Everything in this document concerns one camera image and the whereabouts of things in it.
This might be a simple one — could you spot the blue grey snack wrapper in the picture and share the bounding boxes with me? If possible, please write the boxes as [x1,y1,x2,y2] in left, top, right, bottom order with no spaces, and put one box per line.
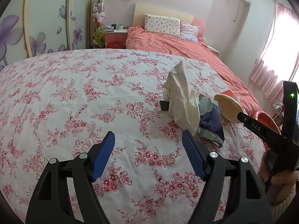
[198,94,225,148]

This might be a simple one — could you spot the cream paper bag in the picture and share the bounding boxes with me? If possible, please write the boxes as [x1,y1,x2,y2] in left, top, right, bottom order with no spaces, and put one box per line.
[163,61,200,133]

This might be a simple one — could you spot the dark green tube white cap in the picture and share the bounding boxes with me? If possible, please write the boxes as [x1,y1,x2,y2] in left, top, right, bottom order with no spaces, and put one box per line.
[160,100,170,111]

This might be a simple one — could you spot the person's right hand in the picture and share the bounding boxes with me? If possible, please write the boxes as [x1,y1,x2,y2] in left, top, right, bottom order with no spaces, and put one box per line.
[258,151,298,205]

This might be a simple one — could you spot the orange plastic laundry basket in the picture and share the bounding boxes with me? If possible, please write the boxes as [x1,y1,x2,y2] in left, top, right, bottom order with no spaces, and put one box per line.
[254,110,281,134]

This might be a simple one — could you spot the floral white pink tablecloth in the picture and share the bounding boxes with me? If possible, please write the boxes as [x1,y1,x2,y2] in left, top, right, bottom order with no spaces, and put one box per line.
[0,48,268,224]

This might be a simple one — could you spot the pink window curtain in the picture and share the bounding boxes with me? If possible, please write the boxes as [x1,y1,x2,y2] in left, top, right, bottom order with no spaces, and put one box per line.
[249,1,299,101]

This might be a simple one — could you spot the far bedside table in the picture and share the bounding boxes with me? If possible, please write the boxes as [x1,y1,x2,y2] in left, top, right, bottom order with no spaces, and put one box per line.
[207,45,220,57]

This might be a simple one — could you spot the striped pink pillow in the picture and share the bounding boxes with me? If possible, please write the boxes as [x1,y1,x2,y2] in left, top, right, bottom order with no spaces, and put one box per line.
[180,22,200,43]

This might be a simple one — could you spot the salmon pink bed duvet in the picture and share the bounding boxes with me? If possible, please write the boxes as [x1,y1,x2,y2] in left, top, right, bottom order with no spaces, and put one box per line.
[126,26,261,116]

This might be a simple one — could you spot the floral white pillow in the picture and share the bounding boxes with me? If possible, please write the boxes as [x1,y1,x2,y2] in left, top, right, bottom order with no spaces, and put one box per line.
[144,14,180,37]

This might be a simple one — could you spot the pink bedside table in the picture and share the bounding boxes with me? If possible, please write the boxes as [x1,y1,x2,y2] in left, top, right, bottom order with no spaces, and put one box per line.
[104,29,128,49]

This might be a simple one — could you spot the white mug on nightstand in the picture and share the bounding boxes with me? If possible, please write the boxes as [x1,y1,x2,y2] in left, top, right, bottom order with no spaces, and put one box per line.
[117,24,123,30]

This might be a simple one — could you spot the clear tube of plush toys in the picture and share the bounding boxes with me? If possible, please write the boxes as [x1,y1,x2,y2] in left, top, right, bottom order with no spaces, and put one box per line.
[91,0,105,49]

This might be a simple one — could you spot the cream pink headboard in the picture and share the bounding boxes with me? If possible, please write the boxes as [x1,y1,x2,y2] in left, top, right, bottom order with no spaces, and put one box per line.
[132,4,205,39]

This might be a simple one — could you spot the wardrobe with purple flowers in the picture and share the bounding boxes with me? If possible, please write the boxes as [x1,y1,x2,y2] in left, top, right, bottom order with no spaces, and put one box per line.
[1,0,91,69]

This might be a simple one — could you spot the white wire storage rack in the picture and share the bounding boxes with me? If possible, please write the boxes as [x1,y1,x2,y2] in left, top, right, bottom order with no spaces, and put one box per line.
[270,99,283,120]

